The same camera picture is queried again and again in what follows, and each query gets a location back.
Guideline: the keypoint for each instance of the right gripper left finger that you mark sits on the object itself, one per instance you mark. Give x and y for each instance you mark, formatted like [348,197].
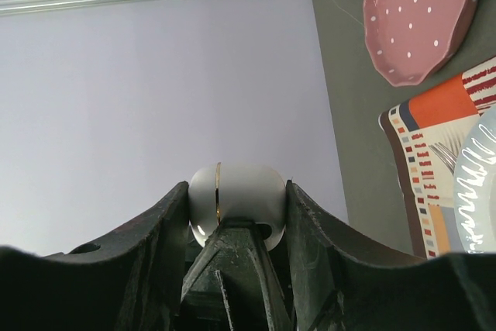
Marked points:
[127,279]

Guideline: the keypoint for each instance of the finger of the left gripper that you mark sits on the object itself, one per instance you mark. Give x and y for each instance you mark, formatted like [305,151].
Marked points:
[235,283]

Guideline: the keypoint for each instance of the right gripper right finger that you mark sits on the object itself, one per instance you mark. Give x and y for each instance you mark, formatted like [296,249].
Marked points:
[344,280]

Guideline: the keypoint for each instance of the white earbud charging case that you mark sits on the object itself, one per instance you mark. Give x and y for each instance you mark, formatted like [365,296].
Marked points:
[237,191]

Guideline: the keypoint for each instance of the orange patterned placemat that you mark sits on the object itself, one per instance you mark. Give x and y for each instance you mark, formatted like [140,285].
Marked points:
[443,114]

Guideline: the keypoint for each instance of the white ceramic plate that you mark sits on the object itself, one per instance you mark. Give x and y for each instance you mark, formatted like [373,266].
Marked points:
[474,187]

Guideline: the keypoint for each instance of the pink polka dot plate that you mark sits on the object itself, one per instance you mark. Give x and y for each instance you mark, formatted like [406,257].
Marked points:
[408,40]

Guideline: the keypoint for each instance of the pink handled fork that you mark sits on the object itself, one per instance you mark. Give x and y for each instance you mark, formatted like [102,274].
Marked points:
[445,155]

